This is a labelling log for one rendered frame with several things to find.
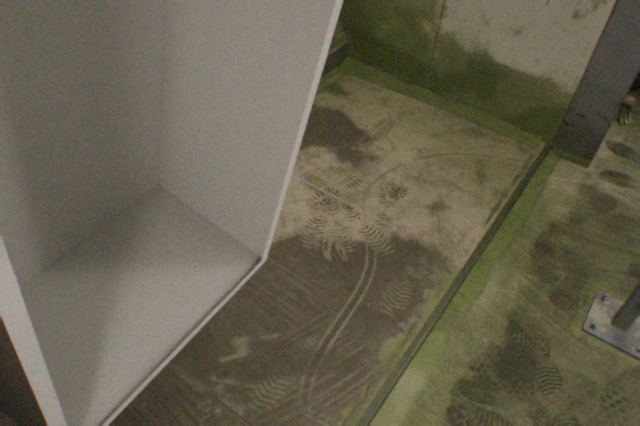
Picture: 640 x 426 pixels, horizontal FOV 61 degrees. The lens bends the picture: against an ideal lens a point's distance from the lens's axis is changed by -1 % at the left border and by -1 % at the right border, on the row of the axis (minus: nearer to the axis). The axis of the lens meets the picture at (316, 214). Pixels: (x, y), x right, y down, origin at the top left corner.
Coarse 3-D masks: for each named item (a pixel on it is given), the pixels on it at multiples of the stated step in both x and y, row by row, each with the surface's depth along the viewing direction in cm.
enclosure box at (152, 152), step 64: (0, 0) 74; (64, 0) 83; (128, 0) 95; (192, 0) 98; (256, 0) 91; (320, 0) 84; (0, 64) 80; (64, 64) 91; (128, 64) 104; (192, 64) 108; (256, 64) 99; (320, 64) 89; (0, 128) 87; (64, 128) 100; (128, 128) 116; (192, 128) 120; (256, 128) 109; (0, 192) 95; (64, 192) 110; (128, 192) 131; (192, 192) 135; (256, 192) 121; (0, 256) 49; (64, 256) 123; (128, 256) 127; (192, 256) 131; (256, 256) 135; (0, 320) 56; (64, 320) 114; (128, 320) 117; (192, 320) 121; (0, 384) 82; (64, 384) 106; (128, 384) 109
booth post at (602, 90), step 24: (624, 0) 200; (624, 24) 204; (600, 48) 213; (624, 48) 208; (600, 72) 218; (624, 72) 213; (576, 96) 229; (600, 96) 223; (624, 96) 218; (576, 120) 235; (600, 120) 229; (552, 144) 247; (576, 144) 241; (600, 144) 235
